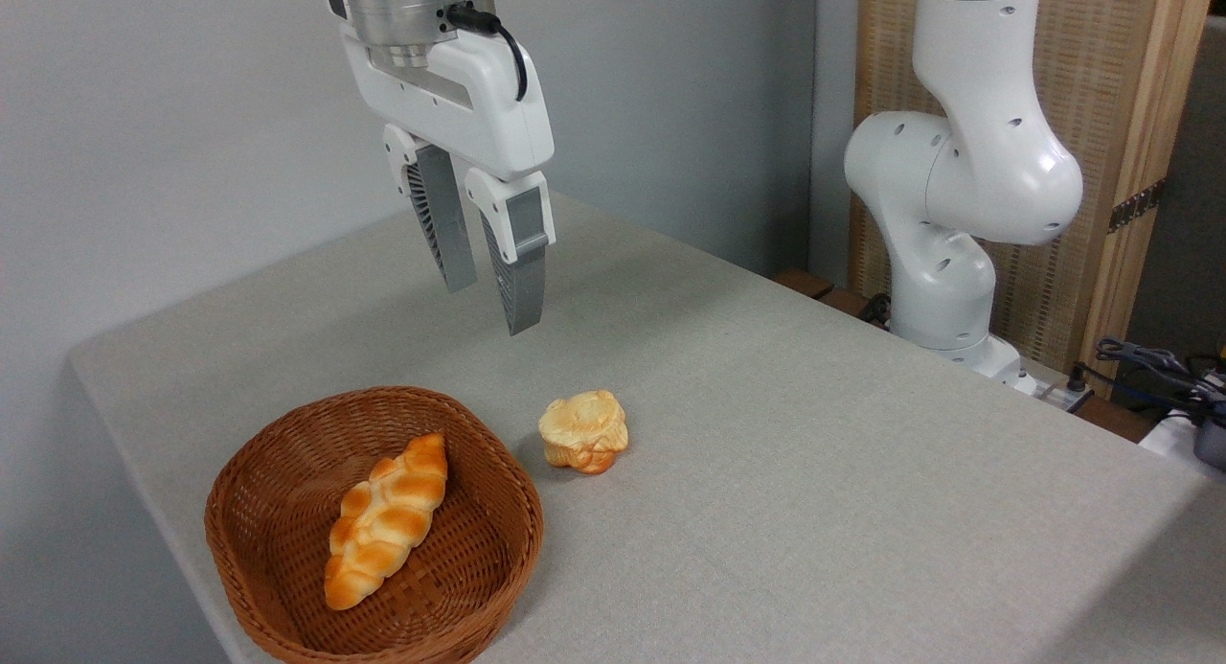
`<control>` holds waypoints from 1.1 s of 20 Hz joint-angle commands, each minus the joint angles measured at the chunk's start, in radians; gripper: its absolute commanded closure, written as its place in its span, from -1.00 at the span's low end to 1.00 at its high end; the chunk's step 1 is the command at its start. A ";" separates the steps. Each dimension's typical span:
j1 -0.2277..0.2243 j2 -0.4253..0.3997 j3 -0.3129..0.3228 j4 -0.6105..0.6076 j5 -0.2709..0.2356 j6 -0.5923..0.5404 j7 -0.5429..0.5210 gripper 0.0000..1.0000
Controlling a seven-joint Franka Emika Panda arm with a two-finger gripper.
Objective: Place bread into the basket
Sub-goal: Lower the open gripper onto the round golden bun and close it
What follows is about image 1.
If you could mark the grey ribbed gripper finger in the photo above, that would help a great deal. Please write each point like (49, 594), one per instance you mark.
(442, 223)
(522, 281)

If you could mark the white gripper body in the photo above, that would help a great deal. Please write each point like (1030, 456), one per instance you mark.
(498, 118)

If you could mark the muffin shaped bread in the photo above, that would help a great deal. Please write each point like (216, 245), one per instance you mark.
(584, 432)

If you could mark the black plug at robot base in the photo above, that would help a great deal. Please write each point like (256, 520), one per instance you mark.
(1078, 384)

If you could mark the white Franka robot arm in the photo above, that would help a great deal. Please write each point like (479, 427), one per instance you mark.
(977, 166)

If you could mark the braided bread loaf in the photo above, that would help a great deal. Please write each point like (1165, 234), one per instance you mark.
(383, 520)

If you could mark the brown wicker basket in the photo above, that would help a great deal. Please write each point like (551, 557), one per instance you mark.
(450, 587)

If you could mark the metal screen hinge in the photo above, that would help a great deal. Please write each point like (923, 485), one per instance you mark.
(1137, 205)

